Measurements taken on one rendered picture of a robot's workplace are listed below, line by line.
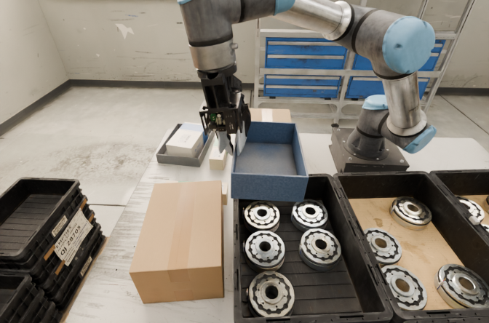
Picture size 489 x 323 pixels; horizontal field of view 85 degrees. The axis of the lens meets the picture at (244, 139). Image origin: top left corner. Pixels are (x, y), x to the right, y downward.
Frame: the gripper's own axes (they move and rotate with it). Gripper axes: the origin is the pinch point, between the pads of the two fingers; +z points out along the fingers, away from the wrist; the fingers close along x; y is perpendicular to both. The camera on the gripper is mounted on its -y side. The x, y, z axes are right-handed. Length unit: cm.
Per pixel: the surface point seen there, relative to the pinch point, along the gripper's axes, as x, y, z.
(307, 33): 36, -193, 25
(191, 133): -31, -53, 29
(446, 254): 51, 3, 36
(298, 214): 13.9, -4.3, 27.9
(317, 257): 17.5, 8.7, 28.6
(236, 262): -0.7, 15.8, 19.0
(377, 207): 38, -12, 34
